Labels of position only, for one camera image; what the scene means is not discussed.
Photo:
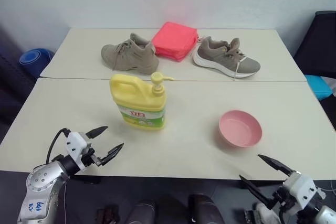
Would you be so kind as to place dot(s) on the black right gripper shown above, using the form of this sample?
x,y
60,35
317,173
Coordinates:
x,y
279,197

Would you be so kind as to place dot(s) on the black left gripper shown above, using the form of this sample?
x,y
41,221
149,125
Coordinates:
x,y
89,157

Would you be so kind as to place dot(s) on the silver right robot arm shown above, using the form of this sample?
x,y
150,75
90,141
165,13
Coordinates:
x,y
325,214

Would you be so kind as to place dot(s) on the yellow detergent bottle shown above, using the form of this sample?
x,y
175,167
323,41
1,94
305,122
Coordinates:
x,y
139,100

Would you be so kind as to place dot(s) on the pink plastic bowl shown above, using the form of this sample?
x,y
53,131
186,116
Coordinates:
x,y
240,129

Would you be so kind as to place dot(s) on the taupe sneaker tan sole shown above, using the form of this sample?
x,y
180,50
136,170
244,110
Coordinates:
x,y
131,56

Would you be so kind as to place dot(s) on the cyan box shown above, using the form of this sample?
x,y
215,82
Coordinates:
x,y
319,87

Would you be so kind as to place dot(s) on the blue rolled mat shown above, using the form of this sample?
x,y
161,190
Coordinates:
x,y
35,58

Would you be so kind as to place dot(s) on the pink folded fabric bag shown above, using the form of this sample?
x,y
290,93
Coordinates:
x,y
174,40

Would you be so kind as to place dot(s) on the taupe sneaker white sole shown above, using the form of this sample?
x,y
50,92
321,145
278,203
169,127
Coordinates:
x,y
223,57

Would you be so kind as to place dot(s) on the black chair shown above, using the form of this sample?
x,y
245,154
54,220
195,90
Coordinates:
x,y
317,40

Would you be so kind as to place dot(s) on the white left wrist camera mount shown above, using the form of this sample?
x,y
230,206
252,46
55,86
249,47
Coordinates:
x,y
75,142

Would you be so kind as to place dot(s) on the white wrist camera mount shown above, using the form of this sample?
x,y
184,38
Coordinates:
x,y
75,142
300,188

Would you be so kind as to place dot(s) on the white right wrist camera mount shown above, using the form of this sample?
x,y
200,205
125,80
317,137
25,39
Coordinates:
x,y
300,188

